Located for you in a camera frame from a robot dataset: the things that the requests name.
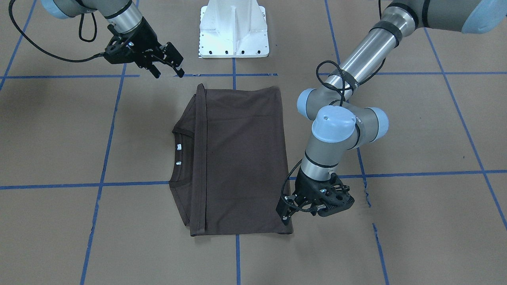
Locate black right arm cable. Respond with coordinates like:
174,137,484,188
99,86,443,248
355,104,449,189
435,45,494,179
8,0,107,64

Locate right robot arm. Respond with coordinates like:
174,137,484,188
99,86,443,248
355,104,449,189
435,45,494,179
41,0,185,78

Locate dark brown t-shirt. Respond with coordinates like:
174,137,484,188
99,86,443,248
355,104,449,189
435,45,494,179
170,84,293,237

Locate white camera pillar base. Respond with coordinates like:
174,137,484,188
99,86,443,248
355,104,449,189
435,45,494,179
198,0,270,58

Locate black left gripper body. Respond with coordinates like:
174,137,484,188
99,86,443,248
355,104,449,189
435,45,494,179
293,170,355,217

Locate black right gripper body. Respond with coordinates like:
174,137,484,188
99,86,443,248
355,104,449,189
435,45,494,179
104,18,164,67

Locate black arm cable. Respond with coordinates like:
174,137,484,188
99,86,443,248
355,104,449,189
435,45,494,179
280,0,387,220
8,0,107,64

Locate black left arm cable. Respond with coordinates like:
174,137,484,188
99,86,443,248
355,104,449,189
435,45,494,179
280,0,387,220

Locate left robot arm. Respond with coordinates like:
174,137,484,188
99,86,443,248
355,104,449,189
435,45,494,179
276,0,506,225

